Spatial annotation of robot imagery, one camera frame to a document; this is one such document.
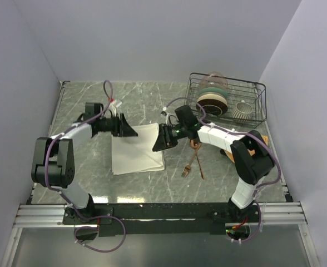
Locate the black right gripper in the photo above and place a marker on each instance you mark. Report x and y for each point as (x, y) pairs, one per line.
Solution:
(164, 140)

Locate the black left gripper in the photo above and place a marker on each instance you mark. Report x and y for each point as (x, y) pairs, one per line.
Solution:
(121, 127)

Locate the white cloth napkin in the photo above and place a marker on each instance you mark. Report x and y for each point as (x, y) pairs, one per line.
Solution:
(135, 154)

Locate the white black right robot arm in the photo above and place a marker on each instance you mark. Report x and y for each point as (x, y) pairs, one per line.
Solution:
(252, 158)

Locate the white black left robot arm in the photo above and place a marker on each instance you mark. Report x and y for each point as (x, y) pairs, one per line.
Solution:
(53, 164)

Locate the rose gold spoon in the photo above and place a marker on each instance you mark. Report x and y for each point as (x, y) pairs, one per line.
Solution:
(196, 146)

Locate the rose gold fork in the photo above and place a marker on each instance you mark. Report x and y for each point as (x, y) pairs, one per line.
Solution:
(187, 168)

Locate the dark brown glossy bowl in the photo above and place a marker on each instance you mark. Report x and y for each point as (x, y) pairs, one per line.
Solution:
(213, 107)

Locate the cream white plate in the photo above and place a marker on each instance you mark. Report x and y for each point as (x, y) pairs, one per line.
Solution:
(212, 96)

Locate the woven bamboo tray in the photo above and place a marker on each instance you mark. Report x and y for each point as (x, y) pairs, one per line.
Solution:
(265, 139)

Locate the teal green plate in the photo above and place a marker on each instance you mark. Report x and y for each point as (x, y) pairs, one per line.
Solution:
(213, 90)

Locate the grey ribbed cup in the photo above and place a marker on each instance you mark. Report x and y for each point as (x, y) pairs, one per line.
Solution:
(242, 112)

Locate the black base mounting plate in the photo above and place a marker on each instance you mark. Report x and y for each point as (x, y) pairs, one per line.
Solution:
(161, 218)

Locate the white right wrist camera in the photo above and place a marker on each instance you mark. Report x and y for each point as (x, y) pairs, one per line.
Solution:
(167, 116)

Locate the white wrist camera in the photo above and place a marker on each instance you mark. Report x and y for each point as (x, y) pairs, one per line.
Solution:
(167, 116)
(114, 106)

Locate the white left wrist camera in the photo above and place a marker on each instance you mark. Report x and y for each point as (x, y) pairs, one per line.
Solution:
(114, 106)

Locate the dark wire dish rack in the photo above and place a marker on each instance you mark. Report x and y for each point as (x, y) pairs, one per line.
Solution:
(252, 93)

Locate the aluminium frame rail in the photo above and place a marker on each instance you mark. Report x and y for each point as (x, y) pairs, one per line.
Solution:
(270, 213)

